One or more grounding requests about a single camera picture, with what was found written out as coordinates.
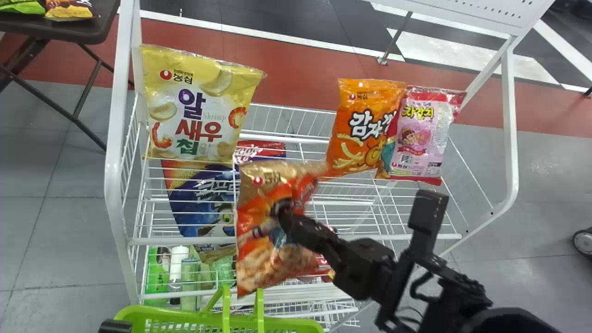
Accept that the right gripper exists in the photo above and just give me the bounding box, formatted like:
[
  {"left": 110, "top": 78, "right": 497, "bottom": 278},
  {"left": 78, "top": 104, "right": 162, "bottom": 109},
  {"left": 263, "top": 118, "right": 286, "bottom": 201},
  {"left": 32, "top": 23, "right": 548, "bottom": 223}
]
[{"left": 271, "top": 198, "right": 399, "bottom": 302}]

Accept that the red orange snack packet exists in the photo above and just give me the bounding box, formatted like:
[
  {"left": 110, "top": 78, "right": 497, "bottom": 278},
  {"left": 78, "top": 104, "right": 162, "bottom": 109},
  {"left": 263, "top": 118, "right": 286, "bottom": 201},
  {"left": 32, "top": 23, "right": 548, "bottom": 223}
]
[{"left": 234, "top": 159, "right": 334, "bottom": 298}]

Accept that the blue snack packet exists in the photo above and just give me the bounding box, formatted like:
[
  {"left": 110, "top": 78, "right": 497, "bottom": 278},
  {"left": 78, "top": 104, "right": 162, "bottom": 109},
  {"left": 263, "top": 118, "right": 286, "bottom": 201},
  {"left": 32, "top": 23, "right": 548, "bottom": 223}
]
[{"left": 161, "top": 159, "right": 239, "bottom": 239}]

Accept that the green basket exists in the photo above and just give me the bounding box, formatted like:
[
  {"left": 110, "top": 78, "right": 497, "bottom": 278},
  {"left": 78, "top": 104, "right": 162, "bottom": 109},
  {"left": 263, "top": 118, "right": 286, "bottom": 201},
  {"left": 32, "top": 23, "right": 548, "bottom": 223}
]
[{"left": 113, "top": 285, "right": 325, "bottom": 333}]

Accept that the green can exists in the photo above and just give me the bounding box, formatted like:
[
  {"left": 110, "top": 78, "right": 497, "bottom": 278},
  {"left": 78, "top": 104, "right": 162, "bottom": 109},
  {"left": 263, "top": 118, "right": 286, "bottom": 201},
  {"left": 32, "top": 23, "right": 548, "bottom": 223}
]
[{"left": 180, "top": 257, "right": 202, "bottom": 311}]

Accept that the white bottle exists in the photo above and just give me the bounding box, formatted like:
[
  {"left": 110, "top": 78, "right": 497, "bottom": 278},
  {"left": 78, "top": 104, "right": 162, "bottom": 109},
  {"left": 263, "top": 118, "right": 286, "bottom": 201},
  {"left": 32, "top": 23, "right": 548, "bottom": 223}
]
[{"left": 168, "top": 245, "right": 191, "bottom": 284}]

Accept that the pink snack packet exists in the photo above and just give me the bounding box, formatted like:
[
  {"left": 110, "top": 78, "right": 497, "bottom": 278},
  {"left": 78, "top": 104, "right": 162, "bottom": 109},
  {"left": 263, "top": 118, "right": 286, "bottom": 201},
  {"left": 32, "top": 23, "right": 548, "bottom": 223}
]
[{"left": 376, "top": 85, "right": 468, "bottom": 186}]

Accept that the black side table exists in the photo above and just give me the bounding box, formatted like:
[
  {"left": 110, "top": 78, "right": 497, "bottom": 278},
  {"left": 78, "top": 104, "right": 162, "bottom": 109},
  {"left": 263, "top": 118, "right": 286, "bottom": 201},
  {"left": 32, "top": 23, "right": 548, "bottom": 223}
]
[{"left": 0, "top": 0, "right": 136, "bottom": 153}]

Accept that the green snack packet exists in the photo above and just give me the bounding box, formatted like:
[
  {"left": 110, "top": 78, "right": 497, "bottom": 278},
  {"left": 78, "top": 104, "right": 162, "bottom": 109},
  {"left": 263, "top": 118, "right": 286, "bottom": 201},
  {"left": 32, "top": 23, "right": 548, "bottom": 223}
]
[{"left": 0, "top": 0, "right": 46, "bottom": 16}]

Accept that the black cable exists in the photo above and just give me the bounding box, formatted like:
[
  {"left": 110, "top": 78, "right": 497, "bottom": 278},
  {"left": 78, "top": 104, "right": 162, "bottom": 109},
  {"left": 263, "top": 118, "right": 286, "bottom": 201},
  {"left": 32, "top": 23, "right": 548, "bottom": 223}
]
[{"left": 408, "top": 272, "right": 445, "bottom": 302}]

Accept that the white wire rack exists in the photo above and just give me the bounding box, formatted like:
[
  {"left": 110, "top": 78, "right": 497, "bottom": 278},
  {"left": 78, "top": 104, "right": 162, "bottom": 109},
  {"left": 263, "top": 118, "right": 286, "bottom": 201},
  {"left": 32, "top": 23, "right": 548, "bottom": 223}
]
[{"left": 104, "top": 0, "right": 556, "bottom": 332}]

